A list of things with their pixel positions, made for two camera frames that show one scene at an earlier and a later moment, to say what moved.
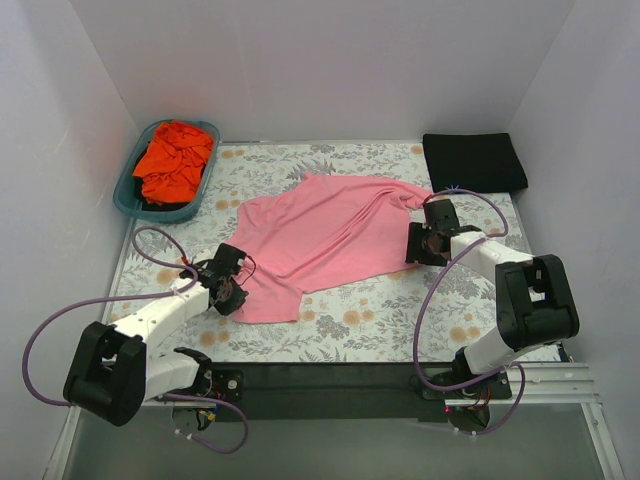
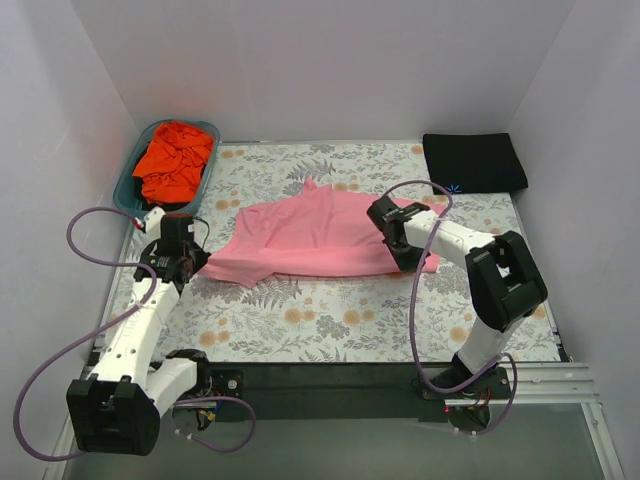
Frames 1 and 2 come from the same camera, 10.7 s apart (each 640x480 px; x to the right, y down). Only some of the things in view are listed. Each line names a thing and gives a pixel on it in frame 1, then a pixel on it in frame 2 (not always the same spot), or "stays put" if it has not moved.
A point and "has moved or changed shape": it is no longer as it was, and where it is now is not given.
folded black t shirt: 483,162 stays put
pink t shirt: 318,231 has moved or changed shape
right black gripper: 416,245 → 388,232
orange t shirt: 172,165 stays put
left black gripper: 232,298 → 192,261
